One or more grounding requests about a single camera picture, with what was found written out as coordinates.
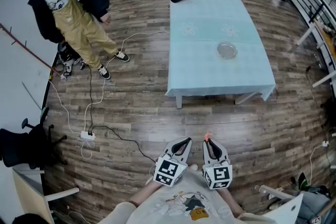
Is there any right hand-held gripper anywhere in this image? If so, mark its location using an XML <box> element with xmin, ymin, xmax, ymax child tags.
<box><xmin>202</xmin><ymin>138</ymin><xmax>233</xmax><ymax>190</ymax></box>

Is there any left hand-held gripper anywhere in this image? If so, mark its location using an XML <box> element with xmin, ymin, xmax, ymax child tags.
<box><xmin>153</xmin><ymin>137</ymin><xmax>194</xmax><ymax>187</ymax></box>

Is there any person's right forearm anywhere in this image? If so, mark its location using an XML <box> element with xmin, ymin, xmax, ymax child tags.
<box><xmin>217</xmin><ymin>187</ymin><xmax>246</xmax><ymax>217</ymax></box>

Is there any person's left forearm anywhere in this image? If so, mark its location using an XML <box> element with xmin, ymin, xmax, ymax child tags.
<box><xmin>128</xmin><ymin>180</ymin><xmax>165</xmax><ymax>209</ymax></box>

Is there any person's printed white shirt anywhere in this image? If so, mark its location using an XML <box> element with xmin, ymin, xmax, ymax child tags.
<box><xmin>99</xmin><ymin>169</ymin><xmax>263</xmax><ymax>224</ymax></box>

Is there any white power strip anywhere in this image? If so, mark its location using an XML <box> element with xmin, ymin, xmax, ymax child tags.
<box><xmin>80</xmin><ymin>130</ymin><xmax>96</xmax><ymax>140</ymax></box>

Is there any blue denim garment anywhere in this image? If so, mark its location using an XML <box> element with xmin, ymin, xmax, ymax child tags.
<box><xmin>293</xmin><ymin>190</ymin><xmax>336</xmax><ymax>224</ymax></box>

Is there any black and white device pile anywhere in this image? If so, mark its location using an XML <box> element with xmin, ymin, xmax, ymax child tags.
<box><xmin>57</xmin><ymin>43</ymin><xmax>87</xmax><ymax>80</ymax></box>

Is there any white desk with wooden top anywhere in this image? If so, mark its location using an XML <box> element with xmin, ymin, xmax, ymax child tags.
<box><xmin>296</xmin><ymin>19</ymin><xmax>336</xmax><ymax>89</ymax></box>

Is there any black office chair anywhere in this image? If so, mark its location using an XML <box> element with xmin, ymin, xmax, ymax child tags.
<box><xmin>0</xmin><ymin>106</ymin><xmax>68</xmax><ymax>170</ymax></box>

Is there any brown wooden coat rack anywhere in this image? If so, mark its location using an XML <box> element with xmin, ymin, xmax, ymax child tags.
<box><xmin>0</xmin><ymin>23</ymin><xmax>55</xmax><ymax>71</ymax></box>

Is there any black cable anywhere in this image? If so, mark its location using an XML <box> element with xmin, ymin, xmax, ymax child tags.
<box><xmin>88</xmin><ymin>65</ymin><xmax>158</xmax><ymax>165</ymax></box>

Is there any white cable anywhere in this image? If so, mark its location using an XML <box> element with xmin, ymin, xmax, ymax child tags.
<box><xmin>83</xmin><ymin>30</ymin><xmax>171</xmax><ymax>137</ymax></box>

